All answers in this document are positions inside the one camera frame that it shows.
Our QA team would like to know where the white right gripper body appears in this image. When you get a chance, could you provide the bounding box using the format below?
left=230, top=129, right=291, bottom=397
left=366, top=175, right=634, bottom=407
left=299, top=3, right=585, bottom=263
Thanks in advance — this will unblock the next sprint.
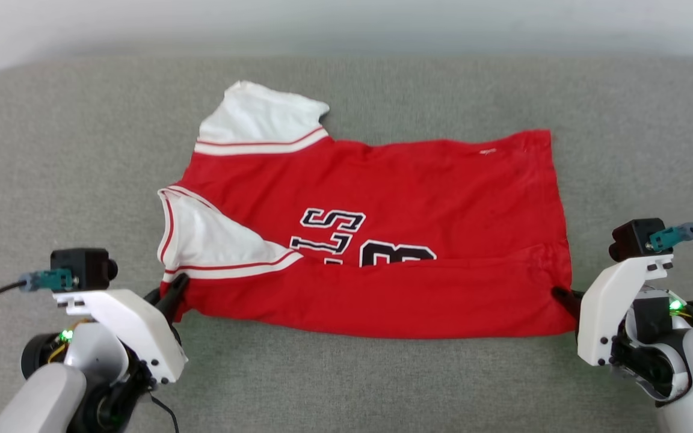
left=576, top=254, right=676, bottom=367

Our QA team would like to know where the red white sports jersey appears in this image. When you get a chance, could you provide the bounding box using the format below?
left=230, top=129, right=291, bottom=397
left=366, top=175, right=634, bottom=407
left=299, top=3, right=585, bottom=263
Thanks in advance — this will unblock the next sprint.
left=156, top=79, right=578, bottom=340

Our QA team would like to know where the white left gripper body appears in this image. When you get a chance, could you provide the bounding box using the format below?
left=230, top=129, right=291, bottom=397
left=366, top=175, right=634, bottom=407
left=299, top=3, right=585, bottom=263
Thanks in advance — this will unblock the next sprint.
left=53, top=288, right=189, bottom=385

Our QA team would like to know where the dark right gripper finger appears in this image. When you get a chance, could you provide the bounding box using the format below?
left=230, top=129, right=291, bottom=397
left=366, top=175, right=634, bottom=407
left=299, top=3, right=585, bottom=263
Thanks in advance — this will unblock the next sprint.
left=550, top=286, right=585, bottom=321

